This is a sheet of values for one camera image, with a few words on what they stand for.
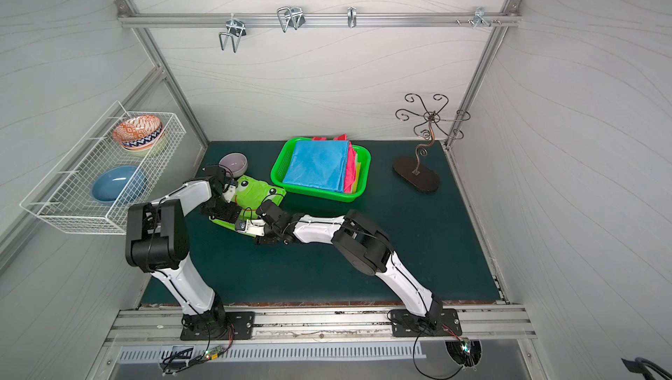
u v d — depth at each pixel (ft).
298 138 3.62
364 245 1.81
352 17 2.39
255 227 2.58
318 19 2.63
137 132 2.40
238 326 2.40
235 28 2.57
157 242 1.61
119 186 2.22
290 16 2.50
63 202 1.91
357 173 3.39
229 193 2.92
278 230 2.40
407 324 2.42
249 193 3.32
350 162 3.41
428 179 3.55
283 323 2.46
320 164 3.32
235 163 3.54
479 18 2.53
